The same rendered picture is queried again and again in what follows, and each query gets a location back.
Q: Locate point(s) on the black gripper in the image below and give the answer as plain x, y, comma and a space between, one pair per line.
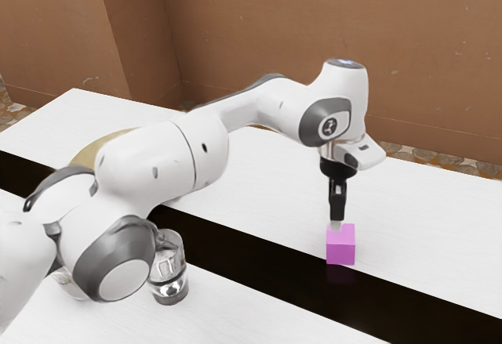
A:
336, 168

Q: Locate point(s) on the pink cube block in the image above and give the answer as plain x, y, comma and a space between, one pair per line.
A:
340, 247

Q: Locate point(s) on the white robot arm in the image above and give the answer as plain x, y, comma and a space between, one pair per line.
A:
204, 140

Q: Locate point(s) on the clear drinking glass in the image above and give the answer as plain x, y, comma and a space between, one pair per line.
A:
169, 269

